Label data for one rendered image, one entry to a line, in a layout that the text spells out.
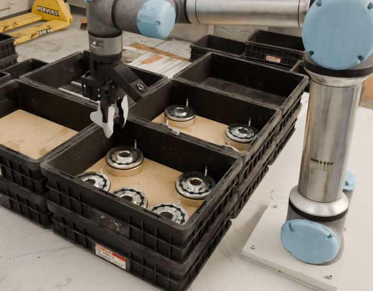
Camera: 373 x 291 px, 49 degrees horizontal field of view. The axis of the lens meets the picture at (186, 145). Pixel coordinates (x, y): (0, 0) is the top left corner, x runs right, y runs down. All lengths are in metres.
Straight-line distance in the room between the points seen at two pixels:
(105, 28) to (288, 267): 0.69
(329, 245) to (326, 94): 0.30
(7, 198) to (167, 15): 0.67
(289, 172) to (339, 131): 0.66
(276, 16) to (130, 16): 0.29
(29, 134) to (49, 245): 0.36
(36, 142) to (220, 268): 0.64
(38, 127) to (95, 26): 0.52
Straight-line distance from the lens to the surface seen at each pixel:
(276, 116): 1.24
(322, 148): 0.78
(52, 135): 1.30
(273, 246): 1.10
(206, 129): 1.32
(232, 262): 1.09
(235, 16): 0.90
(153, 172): 1.12
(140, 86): 0.94
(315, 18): 0.69
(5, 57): 2.84
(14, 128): 1.37
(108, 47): 0.93
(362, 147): 1.65
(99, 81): 0.97
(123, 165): 1.10
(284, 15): 0.87
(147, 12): 0.84
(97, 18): 0.91
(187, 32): 4.50
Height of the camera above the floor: 1.52
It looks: 34 degrees down
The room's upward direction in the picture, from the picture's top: 4 degrees clockwise
